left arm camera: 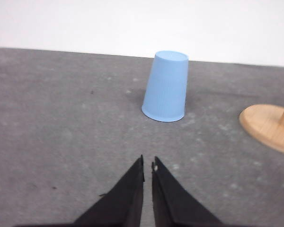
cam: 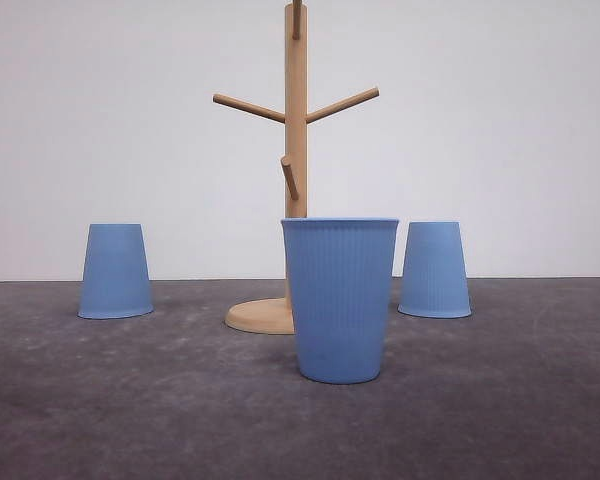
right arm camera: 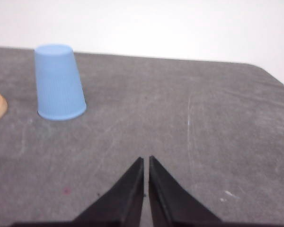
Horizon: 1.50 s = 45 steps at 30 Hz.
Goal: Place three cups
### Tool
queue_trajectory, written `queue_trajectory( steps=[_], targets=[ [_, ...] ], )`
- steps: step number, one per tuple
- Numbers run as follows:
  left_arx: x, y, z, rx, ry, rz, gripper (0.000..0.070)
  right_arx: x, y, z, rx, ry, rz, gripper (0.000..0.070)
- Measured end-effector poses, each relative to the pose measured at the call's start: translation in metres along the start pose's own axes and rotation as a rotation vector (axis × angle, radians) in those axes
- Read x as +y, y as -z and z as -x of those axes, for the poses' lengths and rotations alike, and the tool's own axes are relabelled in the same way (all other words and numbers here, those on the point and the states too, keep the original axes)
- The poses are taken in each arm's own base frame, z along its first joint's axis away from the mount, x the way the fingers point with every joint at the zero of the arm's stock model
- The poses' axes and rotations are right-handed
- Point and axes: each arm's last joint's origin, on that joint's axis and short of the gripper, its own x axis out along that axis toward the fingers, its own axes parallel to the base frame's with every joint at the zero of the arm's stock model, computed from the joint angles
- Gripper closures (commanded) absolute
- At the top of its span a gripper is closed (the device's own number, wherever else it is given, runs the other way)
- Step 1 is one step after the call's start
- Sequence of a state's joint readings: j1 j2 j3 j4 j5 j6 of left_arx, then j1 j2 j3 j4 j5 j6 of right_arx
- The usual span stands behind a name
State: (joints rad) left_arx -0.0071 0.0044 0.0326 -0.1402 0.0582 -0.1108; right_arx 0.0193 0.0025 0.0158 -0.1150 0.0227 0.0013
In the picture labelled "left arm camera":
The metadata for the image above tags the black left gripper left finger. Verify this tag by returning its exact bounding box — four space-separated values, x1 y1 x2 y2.
71 155 145 227

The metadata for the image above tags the blue ribbed cup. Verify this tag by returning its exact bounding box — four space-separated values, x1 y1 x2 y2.
142 51 189 122

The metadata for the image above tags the wooden mug tree stand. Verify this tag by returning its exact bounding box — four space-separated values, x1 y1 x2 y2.
239 104 284 153

